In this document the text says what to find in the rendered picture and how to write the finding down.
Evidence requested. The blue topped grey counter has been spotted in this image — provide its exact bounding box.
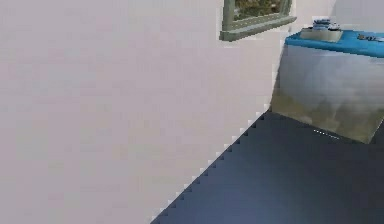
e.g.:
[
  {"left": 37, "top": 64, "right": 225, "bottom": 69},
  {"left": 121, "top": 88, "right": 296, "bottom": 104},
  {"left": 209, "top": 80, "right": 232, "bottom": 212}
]
[{"left": 269, "top": 29, "right": 384, "bottom": 145}]

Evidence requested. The green framed window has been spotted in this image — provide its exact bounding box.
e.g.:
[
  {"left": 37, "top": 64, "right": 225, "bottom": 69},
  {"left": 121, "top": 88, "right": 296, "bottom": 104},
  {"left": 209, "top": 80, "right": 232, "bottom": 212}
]
[{"left": 218, "top": 0, "right": 298, "bottom": 43}]

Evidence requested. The silver sink faucet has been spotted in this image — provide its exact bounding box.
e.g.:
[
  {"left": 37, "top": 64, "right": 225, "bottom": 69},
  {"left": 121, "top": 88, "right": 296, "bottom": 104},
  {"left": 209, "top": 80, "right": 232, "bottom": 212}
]
[{"left": 312, "top": 18, "right": 342, "bottom": 32}]

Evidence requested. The small grey utensil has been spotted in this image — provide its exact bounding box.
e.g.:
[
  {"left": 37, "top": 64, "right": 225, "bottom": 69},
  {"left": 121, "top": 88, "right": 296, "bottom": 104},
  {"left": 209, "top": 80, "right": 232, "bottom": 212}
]
[{"left": 357, "top": 33, "right": 384, "bottom": 43}]

